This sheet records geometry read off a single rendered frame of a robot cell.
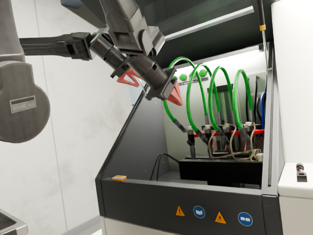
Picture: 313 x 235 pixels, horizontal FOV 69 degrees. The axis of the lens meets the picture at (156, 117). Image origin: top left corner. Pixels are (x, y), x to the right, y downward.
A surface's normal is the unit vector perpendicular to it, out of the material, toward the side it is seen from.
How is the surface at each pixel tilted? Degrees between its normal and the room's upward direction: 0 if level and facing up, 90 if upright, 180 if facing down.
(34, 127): 108
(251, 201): 90
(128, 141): 90
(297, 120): 76
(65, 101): 90
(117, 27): 139
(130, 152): 90
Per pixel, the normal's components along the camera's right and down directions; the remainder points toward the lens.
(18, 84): 0.89, 0.21
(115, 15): -0.39, 0.83
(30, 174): 0.76, -0.08
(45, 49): -0.13, 0.72
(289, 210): -0.56, 0.09
